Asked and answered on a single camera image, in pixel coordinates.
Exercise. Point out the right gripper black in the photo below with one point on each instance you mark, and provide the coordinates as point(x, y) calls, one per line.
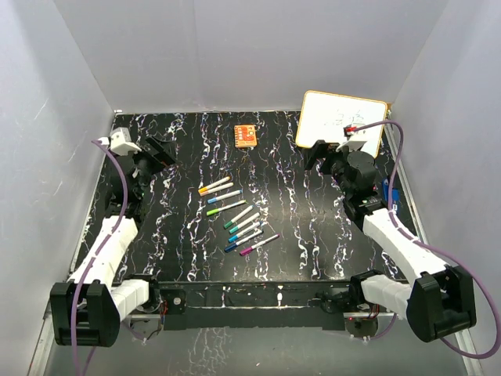
point(322, 150)

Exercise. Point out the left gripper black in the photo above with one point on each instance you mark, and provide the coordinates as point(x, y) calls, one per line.
point(166, 153)

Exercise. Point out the yellow marker pen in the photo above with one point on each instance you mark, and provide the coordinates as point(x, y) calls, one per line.
point(213, 185)

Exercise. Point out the light blue marker pen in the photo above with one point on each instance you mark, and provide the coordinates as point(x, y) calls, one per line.
point(224, 196)

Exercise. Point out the pink marker pen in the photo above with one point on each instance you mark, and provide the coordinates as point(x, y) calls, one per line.
point(217, 188)

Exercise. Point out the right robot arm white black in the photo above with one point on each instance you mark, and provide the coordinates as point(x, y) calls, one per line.
point(437, 299)

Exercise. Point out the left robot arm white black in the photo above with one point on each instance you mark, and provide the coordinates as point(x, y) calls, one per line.
point(87, 309)

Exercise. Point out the light green marker pen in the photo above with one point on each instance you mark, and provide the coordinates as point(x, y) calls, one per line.
point(225, 208)

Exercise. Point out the teal marker pen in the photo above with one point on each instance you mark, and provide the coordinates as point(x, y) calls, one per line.
point(244, 223)

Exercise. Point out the dark green marker pen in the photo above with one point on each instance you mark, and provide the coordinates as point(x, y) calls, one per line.
point(234, 220)

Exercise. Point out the cyan marker pen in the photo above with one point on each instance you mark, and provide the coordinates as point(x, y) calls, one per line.
point(240, 234)

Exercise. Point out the dark blue marker pen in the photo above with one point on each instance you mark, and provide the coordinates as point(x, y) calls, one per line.
point(239, 242)

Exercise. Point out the magenta marker pen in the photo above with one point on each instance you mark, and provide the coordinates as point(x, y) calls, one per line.
point(248, 250)

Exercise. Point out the white board orange frame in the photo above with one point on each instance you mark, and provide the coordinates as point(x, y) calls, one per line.
point(325, 115)

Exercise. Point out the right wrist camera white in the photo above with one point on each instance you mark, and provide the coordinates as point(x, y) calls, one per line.
point(355, 138)

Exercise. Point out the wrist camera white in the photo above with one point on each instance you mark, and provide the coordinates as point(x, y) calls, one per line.
point(355, 138)
point(121, 142)

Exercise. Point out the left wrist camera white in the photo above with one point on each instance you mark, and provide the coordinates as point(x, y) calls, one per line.
point(121, 142)

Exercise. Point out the black base frame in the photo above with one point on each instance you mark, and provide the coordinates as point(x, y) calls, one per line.
point(270, 304)

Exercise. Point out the aluminium rail frame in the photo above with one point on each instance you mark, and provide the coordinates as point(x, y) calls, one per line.
point(43, 347)

